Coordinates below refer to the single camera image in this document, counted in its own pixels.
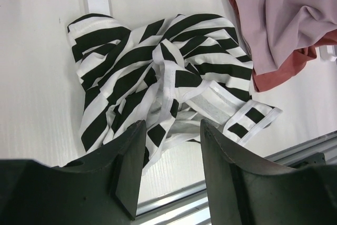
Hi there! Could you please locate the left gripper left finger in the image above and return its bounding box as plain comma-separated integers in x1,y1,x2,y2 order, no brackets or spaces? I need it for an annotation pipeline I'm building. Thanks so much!
52,121,146,221

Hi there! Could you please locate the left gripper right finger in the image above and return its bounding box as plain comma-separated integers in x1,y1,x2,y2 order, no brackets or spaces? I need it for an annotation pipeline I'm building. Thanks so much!
200,120,336,224

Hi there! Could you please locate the black white striped tank top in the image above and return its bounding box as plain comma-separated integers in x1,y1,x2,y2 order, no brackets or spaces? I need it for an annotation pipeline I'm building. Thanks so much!
67,13,282,171

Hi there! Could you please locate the rust red tank top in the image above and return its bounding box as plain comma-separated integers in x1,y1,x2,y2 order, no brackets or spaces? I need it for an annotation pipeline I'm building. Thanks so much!
226,0,318,93

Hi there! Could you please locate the pink tank top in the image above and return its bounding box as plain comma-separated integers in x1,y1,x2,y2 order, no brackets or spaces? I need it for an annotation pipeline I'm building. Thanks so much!
235,0,336,75

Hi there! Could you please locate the aluminium mounting rail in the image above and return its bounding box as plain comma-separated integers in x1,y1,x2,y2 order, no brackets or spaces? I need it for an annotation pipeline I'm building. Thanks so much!
132,132,336,224

